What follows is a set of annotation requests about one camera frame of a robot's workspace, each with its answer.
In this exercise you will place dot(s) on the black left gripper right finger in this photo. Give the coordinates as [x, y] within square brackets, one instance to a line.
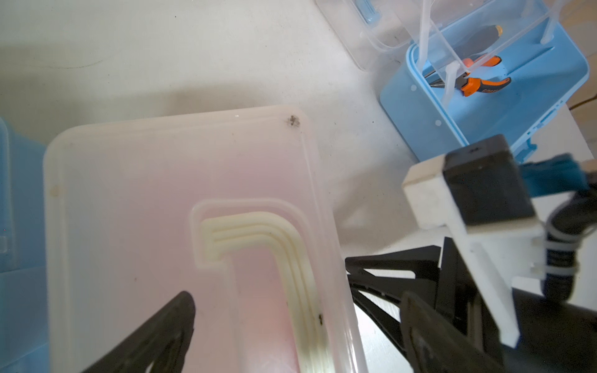
[434, 345]

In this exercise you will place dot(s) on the orange handled pliers in box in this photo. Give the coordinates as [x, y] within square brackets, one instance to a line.
[468, 86]

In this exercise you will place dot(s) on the blue toolbox with clear lid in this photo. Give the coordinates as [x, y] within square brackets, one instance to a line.
[24, 301]

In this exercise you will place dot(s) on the pink toolbox with clear lid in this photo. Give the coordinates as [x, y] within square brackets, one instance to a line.
[227, 206]

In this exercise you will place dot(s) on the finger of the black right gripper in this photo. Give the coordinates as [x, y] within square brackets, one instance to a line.
[392, 291]
[422, 261]

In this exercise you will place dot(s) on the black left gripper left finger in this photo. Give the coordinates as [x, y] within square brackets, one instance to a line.
[159, 345]

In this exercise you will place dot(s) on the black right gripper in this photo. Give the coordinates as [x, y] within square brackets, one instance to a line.
[553, 337]

